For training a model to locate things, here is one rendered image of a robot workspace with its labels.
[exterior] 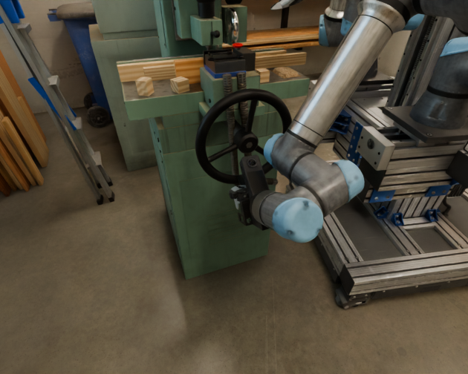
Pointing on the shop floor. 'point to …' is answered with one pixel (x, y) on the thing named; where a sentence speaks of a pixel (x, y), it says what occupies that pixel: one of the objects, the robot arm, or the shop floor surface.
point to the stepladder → (7, 7)
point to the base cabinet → (207, 211)
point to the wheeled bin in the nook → (70, 14)
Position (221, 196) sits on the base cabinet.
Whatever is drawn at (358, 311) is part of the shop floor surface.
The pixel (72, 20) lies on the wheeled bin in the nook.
